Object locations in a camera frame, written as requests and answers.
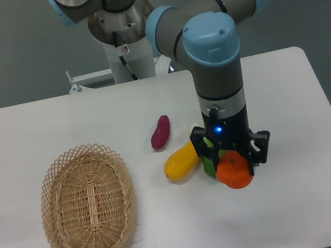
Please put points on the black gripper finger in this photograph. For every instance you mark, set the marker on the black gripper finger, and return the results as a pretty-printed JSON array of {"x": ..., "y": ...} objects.
[
  {"x": 256, "y": 151},
  {"x": 197, "y": 139}
]

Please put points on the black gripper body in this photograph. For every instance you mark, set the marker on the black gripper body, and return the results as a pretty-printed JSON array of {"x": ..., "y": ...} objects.
[{"x": 231, "y": 133}]

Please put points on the orange toy fruit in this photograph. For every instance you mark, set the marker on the orange toy fruit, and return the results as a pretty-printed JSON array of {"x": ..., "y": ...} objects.
[{"x": 233, "y": 170}]

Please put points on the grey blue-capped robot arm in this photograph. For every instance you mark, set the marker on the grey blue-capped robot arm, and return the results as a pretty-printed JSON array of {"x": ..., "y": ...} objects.
[{"x": 201, "y": 37}]

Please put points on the oval woven wicker basket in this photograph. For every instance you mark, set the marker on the oval woven wicker basket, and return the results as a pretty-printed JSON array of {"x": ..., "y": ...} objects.
[{"x": 88, "y": 199}]

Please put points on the yellow toy mango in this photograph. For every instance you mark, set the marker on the yellow toy mango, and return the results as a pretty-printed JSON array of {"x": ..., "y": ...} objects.
[{"x": 181, "y": 162}]

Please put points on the green toy vegetable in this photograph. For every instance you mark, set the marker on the green toy vegetable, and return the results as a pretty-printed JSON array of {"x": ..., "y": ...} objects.
[{"x": 208, "y": 167}]

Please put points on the purple toy sweet potato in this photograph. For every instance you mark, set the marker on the purple toy sweet potato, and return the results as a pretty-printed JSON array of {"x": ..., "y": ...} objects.
[{"x": 162, "y": 133}]

